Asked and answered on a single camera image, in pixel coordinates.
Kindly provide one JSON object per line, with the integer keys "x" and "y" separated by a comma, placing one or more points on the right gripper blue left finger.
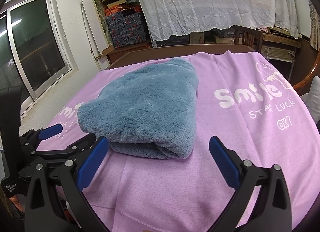
{"x": 91, "y": 164}

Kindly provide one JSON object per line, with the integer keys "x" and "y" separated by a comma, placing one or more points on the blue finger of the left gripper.
{"x": 83, "y": 143}
{"x": 49, "y": 132}

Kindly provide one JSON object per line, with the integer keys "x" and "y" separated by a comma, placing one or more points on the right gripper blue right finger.
{"x": 226, "y": 161}

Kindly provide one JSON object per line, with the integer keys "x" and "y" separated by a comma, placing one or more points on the blue fleece jacket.
{"x": 149, "y": 112}

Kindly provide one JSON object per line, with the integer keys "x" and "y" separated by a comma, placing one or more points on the purple smile bed blanket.
{"x": 252, "y": 109}

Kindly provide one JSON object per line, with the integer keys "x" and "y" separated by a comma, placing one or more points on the left aluminium window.
{"x": 35, "y": 53}

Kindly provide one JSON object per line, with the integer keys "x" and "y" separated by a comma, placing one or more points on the low brown wooden cabinet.
{"x": 117, "y": 53}

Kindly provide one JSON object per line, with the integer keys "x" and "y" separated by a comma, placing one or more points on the white leaning board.
{"x": 94, "y": 29}

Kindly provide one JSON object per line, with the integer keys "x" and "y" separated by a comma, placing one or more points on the grey pillow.
{"x": 312, "y": 99}

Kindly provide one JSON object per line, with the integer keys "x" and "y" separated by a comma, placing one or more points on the brown bed footboard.
{"x": 135, "y": 57}

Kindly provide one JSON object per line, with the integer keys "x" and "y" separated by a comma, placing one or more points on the floral storage boxes stack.
{"x": 127, "y": 25}

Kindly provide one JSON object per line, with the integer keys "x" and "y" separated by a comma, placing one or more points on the dark wooden chair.
{"x": 250, "y": 37}

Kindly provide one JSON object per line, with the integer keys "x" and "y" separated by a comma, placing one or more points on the white lace cover cloth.
{"x": 166, "y": 18}

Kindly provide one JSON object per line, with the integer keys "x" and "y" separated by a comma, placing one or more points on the beige patterned curtain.
{"x": 314, "y": 27}

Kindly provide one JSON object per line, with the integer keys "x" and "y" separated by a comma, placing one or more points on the wooden armchair frame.
{"x": 300, "y": 85}

